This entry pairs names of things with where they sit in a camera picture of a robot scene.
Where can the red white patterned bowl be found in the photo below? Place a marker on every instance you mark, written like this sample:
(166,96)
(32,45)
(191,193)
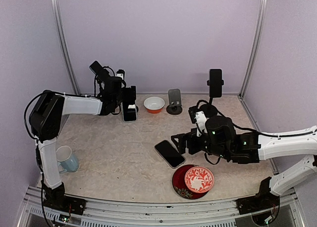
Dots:
(199,179)

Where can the lone black smartphone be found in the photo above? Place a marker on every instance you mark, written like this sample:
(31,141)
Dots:
(99,71)

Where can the aluminium corner post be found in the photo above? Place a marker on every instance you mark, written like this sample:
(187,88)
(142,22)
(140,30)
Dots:
(254,48)
(64,48)

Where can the right small desk phone stand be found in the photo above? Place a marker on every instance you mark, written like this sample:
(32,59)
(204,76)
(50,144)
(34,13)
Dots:
(175,105)

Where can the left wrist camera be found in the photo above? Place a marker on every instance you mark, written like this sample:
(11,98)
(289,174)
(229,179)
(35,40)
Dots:
(120,73)

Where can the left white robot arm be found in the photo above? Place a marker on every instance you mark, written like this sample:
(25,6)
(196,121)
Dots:
(47,119)

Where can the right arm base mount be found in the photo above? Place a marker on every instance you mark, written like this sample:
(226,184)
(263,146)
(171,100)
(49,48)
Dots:
(264,199)

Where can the right aluminium corner post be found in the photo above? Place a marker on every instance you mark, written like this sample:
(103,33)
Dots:
(254,48)

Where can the orange white bowl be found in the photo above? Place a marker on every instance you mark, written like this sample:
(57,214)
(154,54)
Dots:
(154,105)

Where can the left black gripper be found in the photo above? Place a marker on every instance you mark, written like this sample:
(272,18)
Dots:
(129,97)

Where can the black pole phone stand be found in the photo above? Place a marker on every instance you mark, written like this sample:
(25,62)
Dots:
(209,109)
(100,83)

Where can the left aluminium corner post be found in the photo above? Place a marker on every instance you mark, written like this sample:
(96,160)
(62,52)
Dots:
(64,48)

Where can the dark red floral plate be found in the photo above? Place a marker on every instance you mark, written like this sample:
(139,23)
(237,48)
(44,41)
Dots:
(178,183)

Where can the light blue mug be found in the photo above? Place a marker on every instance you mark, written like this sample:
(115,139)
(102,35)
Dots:
(66,160)

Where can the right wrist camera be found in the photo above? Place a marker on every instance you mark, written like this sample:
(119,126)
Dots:
(198,118)

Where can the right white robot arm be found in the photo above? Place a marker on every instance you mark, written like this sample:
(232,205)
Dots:
(253,147)

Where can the front aluminium frame rail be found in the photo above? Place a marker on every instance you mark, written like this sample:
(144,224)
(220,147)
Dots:
(106,213)

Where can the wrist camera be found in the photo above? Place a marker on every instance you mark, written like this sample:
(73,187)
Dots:
(120,73)
(198,118)

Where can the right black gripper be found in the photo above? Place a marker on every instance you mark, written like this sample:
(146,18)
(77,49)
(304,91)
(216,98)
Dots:
(182,146)

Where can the blue smartphone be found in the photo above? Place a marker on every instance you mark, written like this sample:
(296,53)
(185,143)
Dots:
(129,112)

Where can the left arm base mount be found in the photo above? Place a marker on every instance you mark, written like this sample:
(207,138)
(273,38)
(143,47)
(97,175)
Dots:
(57,200)

